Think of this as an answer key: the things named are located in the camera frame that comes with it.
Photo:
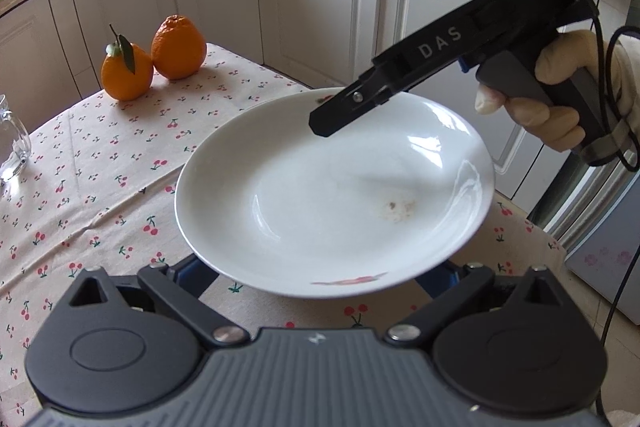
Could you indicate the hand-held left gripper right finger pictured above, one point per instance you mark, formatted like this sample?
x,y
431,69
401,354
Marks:
x,y
440,281

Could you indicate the pale blue floral appliance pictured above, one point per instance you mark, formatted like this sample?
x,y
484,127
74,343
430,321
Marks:
x,y
600,257

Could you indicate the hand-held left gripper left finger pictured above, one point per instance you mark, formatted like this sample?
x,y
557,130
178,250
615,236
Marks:
x,y
192,279

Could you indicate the person's right hand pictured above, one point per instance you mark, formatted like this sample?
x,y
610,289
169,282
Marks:
x,y
550,122

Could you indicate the cherry print tablecloth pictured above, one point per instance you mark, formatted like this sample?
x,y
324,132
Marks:
x,y
100,187

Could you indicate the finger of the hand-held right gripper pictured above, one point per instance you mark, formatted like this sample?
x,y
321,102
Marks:
x,y
345,107

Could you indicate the stained white fruit print plate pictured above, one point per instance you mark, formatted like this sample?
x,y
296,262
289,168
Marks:
x,y
300,207

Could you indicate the bumpy orange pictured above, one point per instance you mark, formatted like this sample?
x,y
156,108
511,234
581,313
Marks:
x,y
177,49

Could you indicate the orange with green leaf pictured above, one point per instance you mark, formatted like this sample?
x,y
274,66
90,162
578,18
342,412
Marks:
x,y
125,77

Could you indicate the glass mug with water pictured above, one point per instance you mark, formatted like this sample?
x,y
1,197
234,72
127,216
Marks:
x,y
12,147

